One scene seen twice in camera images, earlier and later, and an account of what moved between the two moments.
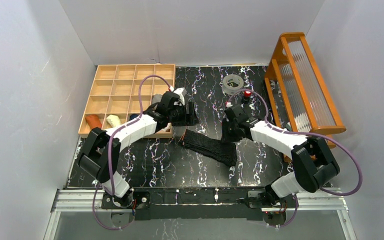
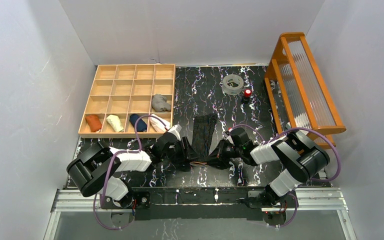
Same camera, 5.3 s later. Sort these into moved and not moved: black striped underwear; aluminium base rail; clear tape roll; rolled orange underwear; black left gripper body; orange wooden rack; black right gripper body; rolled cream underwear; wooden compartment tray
Moved: black right gripper body; black left gripper body; black striped underwear
Not moved: rolled cream underwear; wooden compartment tray; orange wooden rack; clear tape roll; rolled orange underwear; aluminium base rail
